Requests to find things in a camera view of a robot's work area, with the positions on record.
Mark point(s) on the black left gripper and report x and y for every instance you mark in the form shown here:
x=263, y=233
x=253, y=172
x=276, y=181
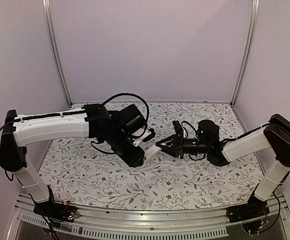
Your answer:
x=132, y=160

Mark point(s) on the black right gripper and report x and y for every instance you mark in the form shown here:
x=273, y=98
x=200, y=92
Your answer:
x=179, y=144

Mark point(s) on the white remote control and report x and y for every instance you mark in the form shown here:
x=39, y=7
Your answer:
x=151, y=152

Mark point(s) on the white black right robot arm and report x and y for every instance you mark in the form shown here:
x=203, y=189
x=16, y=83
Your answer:
x=275, y=135

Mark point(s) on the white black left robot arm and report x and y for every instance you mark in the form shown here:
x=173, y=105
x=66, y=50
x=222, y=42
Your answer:
x=117, y=128

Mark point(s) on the floral patterned table mat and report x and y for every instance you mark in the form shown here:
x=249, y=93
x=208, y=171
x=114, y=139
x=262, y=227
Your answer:
x=84, y=175

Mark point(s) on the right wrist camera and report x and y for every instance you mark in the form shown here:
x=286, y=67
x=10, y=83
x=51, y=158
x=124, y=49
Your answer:
x=178, y=128

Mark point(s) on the front aluminium rail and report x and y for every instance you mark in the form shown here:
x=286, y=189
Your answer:
x=96, y=223

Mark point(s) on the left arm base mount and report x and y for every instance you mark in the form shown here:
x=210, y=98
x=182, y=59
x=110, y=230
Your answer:
x=62, y=212

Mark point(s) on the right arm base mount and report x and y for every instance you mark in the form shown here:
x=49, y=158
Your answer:
x=254, y=208

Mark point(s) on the right aluminium frame post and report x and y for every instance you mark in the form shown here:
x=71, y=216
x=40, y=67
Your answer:
x=247, y=50

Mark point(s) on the aluminium frame post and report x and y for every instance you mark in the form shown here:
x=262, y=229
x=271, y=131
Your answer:
x=46, y=6
x=247, y=50

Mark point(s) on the left aluminium frame post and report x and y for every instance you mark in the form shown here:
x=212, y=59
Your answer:
x=46, y=6

